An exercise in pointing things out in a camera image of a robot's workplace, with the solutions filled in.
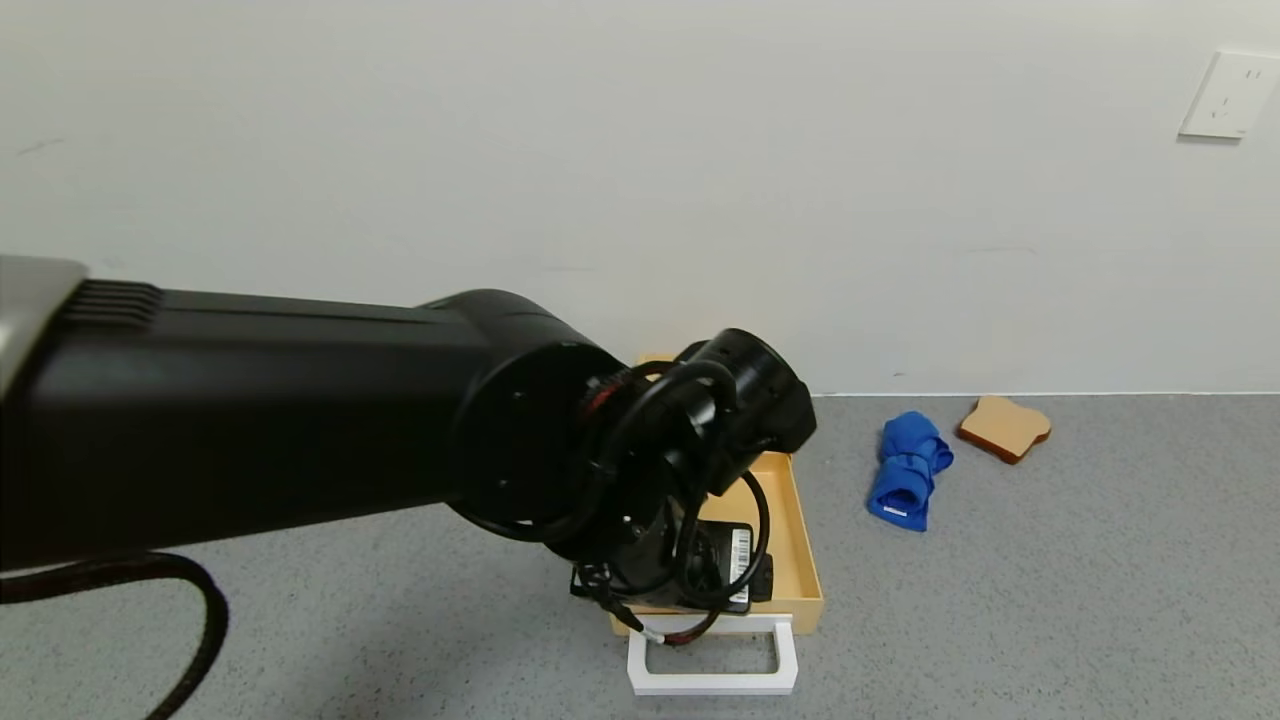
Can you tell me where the brown toast slice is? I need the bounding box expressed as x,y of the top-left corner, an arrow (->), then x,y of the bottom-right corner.
957,394 -> 1053,465

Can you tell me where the blue rolled cloth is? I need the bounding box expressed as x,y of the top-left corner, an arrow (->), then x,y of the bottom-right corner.
866,410 -> 955,533

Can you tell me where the white wall socket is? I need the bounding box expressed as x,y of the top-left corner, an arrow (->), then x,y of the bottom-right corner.
1178,50 -> 1280,141

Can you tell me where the yellow drawer with white handle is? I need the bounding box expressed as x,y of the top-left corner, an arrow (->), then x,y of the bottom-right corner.
608,450 -> 826,697

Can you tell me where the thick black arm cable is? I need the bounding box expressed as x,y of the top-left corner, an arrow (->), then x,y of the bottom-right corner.
0,552 -> 229,720

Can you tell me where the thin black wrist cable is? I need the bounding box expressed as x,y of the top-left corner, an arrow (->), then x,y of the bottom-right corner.
575,360 -> 771,647

